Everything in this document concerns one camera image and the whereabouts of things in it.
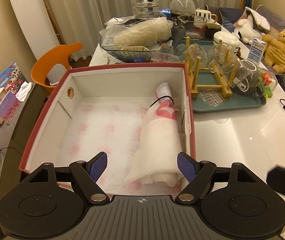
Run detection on striped mug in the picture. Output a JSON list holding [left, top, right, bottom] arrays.
[[195, 9, 218, 26]]

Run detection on white red-printed shopping bag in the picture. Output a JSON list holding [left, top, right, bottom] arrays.
[[124, 81, 183, 188]]

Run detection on grey glass pitcher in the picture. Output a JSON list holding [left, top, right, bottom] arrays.
[[231, 59, 265, 98]]

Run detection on bagged paper cup stack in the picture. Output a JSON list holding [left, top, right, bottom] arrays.
[[99, 16, 175, 49]]

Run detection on yellow muscular cat plush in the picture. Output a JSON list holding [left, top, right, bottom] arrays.
[[260, 29, 285, 75]]

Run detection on navy cushion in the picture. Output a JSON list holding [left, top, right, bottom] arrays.
[[219, 6, 246, 32]]

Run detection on orange chair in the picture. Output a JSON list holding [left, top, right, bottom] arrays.
[[31, 42, 83, 95]]

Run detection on glass pot with lid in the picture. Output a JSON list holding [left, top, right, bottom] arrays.
[[132, 0, 162, 20]]

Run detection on blue picture book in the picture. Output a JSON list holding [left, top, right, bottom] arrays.
[[0, 61, 30, 93]]

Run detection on white quilted cloth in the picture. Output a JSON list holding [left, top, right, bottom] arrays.
[[245, 6, 271, 32]]

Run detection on dark glass bowl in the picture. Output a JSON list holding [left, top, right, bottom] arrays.
[[100, 44, 156, 63]]

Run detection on glass teapot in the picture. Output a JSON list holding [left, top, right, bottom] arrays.
[[169, 0, 200, 16]]

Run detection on white standing air conditioner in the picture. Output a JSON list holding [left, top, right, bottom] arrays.
[[4, 0, 61, 62]]

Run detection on green tray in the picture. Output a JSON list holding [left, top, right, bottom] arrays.
[[184, 40, 268, 115]]

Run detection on glass cup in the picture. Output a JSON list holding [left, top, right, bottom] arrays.
[[209, 42, 238, 73], [176, 44, 208, 68]]

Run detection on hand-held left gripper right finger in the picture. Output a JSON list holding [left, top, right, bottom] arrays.
[[175, 151, 256, 203]]

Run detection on milk carton with straw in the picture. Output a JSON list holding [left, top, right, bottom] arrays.
[[248, 37, 266, 62]]

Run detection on white dog plush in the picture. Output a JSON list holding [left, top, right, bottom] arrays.
[[233, 15, 259, 43]]

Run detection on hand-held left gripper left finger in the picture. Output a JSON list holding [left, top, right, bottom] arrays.
[[29, 151, 108, 204]]

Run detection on pink printed tissue paper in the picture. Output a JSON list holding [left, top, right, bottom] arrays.
[[57, 97, 183, 197]]

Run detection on grey sofa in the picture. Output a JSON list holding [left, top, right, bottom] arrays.
[[217, 5, 285, 45]]

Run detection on red cardboard box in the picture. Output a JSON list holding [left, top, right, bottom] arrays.
[[19, 63, 196, 197]]

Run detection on black rubber band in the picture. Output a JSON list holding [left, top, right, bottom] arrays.
[[150, 95, 185, 128]]

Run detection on white sheer curtain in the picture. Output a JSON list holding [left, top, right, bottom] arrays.
[[40, 0, 245, 63]]

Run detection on glass measuring jug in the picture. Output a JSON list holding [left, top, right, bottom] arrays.
[[172, 15, 208, 40]]

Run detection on crumpled white tissue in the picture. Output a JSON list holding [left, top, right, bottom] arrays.
[[16, 82, 33, 102]]

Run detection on white lidded jar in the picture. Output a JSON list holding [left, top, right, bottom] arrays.
[[213, 31, 241, 55]]

